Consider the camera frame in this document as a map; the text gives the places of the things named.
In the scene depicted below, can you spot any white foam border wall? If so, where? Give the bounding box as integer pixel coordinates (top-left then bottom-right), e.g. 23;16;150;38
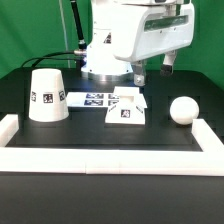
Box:
0;114;224;176

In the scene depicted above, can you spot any white lamp base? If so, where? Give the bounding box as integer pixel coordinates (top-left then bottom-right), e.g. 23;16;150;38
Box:
105;86;147;125

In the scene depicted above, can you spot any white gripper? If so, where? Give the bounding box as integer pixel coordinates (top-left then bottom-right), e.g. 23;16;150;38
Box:
112;3;195;86

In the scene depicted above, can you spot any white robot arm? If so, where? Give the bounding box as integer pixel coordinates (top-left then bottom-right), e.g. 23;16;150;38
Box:
81;0;195;86

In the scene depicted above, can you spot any white marker sheet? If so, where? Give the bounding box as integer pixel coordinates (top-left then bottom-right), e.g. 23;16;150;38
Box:
67;92;119;108

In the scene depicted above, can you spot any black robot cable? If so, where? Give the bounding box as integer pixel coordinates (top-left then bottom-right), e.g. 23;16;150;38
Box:
20;0;88;69

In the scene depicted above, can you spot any white lamp bulb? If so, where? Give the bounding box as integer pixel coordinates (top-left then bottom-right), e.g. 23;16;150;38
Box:
170;96;199;125

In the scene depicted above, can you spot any grey thin cable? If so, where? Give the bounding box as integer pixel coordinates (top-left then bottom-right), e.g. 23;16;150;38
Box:
58;0;72;69

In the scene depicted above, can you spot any white lamp shade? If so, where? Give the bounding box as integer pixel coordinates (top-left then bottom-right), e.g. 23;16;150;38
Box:
29;68;69;122

